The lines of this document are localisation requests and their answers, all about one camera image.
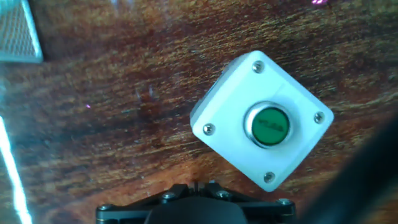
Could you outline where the white box with green button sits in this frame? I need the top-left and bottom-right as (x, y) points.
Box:
(189, 50), (335, 193)

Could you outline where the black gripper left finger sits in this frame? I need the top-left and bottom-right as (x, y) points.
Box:
(96, 181), (199, 215)

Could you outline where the white mesh mini goal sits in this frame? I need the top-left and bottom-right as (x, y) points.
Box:
(0, 0), (44, 64)

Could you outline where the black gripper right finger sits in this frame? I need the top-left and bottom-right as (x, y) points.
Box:
(198, 181), (295, 215)

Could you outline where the red-brown wooden board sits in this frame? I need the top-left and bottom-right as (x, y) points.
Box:
(0, 0), (398, 224)

